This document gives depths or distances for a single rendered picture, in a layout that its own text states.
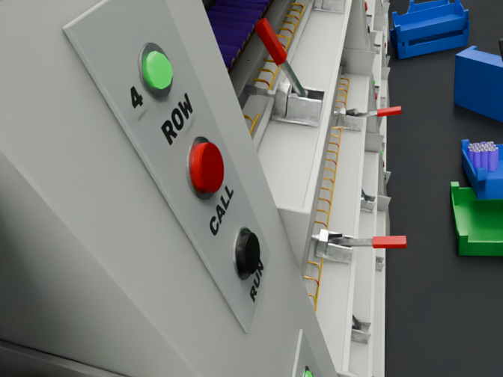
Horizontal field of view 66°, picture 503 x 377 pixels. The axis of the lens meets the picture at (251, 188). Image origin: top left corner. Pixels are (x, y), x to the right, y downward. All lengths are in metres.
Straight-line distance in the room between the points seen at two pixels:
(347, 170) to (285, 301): 0.39
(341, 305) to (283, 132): 0.20
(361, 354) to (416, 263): 0.55
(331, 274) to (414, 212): 0.82
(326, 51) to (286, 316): 0.33
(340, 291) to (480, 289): 0.68
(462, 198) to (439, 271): 0.26
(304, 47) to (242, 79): 0.14
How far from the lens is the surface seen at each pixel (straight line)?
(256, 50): 0.40
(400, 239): 0.45
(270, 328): 0.19
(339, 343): 0.42
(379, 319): 0.87
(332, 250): 0.46
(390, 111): 0.65
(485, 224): 1.23
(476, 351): 1.02
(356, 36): 0.80
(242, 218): 0.15
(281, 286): 0.20
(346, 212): 0.52
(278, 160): 0.30
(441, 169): 1.40
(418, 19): 2.26
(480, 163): 1.32
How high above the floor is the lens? 0.91
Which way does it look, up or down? 38 degrees down
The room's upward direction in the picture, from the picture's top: 22 degrees counter-clockwise
